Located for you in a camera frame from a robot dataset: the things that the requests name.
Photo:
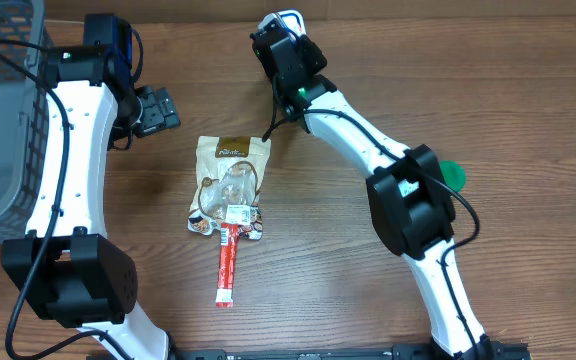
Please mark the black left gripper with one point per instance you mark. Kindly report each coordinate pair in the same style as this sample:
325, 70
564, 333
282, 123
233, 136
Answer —
159, 111

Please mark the beige snack pouch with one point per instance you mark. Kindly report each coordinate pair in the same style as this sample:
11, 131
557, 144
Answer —
229, 175

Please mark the red stick snack packet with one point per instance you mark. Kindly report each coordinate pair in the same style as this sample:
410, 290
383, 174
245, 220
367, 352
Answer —
229, 235

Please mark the green lid small jar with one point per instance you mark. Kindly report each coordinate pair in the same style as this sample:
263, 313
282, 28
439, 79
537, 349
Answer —
454, 175

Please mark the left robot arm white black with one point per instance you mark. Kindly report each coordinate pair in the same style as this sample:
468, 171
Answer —
65, 267

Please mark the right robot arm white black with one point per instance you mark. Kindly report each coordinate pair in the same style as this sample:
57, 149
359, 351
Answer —
411, 206

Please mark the white barcode scanner stand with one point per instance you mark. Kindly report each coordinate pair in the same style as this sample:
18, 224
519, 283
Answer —
291, 19

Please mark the grey plastic mesh basket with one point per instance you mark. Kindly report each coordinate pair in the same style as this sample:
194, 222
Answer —
23, 113

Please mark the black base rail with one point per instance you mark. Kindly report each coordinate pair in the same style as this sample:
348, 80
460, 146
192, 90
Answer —
308, 354

